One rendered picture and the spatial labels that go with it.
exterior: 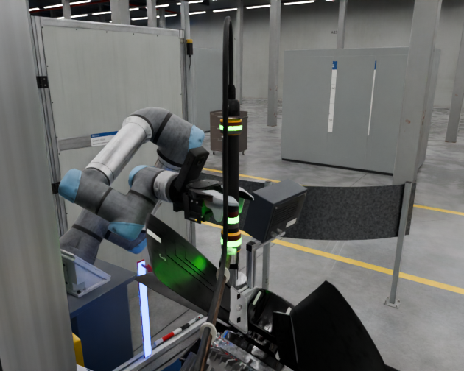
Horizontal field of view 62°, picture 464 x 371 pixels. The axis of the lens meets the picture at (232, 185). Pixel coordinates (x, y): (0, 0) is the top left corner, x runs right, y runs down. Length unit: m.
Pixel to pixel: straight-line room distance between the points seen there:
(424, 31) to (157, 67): 3.15
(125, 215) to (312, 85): 6.43
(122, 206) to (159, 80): 2.05
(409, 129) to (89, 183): 4.42
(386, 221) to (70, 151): 2.18
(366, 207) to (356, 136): 4.23
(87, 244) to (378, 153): 6.00
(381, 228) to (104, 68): 2.17
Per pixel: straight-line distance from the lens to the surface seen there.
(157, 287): 1.00
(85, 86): 2.62
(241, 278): 0.89
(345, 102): 7.02
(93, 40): 2.66
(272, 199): 1.51
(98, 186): 0.98
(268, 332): 0.83
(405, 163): 5.13
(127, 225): 0.95
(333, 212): 2.79
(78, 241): 1.42
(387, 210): 2.94
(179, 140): 1.23
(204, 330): 0.59
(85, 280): 1.41
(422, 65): 5.00
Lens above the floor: 1.72
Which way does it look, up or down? 17 degrees down
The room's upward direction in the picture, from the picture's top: straight up
